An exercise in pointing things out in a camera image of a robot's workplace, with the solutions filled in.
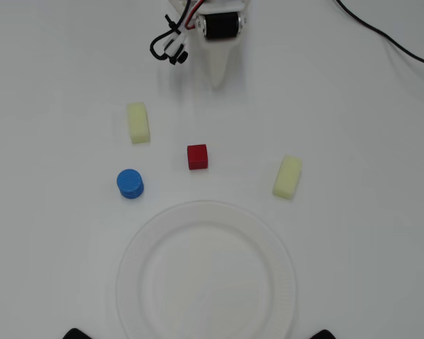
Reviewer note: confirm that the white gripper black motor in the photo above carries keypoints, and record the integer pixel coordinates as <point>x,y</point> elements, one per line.
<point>220,26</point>

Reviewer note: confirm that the small white wrist camera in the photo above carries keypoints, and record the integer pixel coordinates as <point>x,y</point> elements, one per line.
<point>175,46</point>

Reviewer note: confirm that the blue ridged cylinder block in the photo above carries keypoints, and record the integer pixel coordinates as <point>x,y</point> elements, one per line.
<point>130,183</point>

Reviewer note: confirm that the white paper plate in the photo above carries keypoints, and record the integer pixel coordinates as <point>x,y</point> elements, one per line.
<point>206,272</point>

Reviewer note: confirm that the pale yellow sponge block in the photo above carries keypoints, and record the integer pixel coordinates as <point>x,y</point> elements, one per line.
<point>287,178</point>
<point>138,123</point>

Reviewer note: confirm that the black rounded stand foot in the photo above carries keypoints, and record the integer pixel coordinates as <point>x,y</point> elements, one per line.
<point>321,334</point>
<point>77,334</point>

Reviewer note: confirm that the red cube block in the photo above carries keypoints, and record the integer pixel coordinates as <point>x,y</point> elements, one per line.
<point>197,157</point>

